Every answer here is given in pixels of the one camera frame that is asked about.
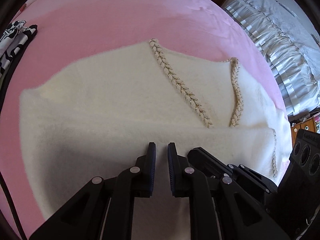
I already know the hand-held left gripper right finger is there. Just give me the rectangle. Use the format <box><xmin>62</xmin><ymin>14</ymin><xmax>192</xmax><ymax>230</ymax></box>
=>
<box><xmin>167</xmin><ymin>142</ymin><xmax>292</xmax><ymax>240</ymax></box>

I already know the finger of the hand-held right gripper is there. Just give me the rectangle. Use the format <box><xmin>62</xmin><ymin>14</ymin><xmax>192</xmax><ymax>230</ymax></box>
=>
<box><xmin>187</xmin><ymin>148</ymin><xmax>278</xmax><ymax>195</ymax></box>

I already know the pink fleece blanket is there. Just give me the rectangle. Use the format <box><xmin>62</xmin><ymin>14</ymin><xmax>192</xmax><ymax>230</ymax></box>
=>
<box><xmin>0</xmin><ymin>0</ymin><xmax>294</xmax><ymax>240</ymax></box>

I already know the wooden drawer cabinet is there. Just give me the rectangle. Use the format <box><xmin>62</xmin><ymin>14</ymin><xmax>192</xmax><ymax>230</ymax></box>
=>
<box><xmin>287</xmin><ymin>112</ymin><xmax>320</xmax><ymax>135</ymax></box>

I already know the white fluffy braid-trimmed coat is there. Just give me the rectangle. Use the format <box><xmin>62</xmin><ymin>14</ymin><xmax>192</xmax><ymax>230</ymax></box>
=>
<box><xmin>19</xmin><ymin>38</ymin><xmax>293</xmax><ymax>240</ymax></box>

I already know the black and white printed cloth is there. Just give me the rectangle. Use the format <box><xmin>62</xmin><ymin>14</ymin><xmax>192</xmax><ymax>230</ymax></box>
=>
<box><xmin>0</xmin><ymin>20</ymin><xmax>38</xmax><ymax>80</ymax></box>

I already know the black cable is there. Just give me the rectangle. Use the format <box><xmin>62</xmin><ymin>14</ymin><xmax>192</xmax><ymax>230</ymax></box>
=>
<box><xmin>0</xmin><ymin>172</ymin><xmax>28</xmax><ymax>240</ymax></box>

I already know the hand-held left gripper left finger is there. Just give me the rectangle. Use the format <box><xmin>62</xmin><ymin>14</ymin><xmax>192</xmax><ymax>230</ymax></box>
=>
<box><xmin>29</xmin><ymin>142</ymin><xmax>157</xmax><ymax>240</ymax></box>

